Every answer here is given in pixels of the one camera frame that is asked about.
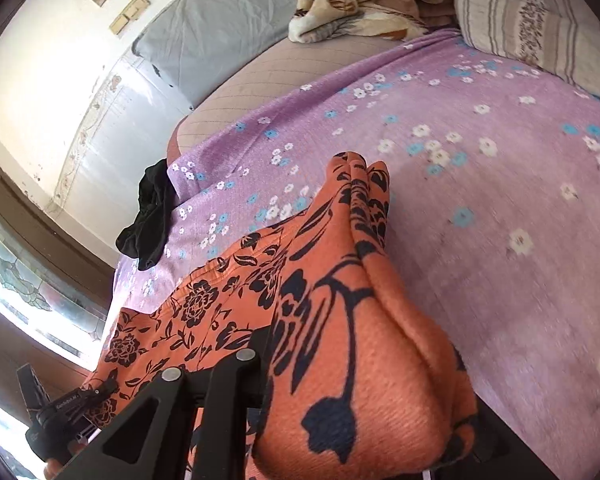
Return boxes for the orange black floral garment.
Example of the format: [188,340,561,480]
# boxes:
[86,152,477,479]

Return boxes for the stained glass window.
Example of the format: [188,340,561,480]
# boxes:
[0,222,106,479]

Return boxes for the black cloth on bed edge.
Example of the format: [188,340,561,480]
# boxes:
[116,158,175,271]

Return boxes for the beige quilted mattress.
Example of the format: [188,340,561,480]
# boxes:
[164,31,422,164]

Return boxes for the purple floral bedsheet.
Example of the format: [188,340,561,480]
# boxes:
[111,31,600,479]

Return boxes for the grey pillow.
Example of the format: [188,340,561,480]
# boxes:
[132,0,296,106]

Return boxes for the striped floral pillow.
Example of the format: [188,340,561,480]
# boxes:
[454,0,600,98]

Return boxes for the beige wall switch plates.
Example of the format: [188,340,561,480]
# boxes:
[109,0,150,36]

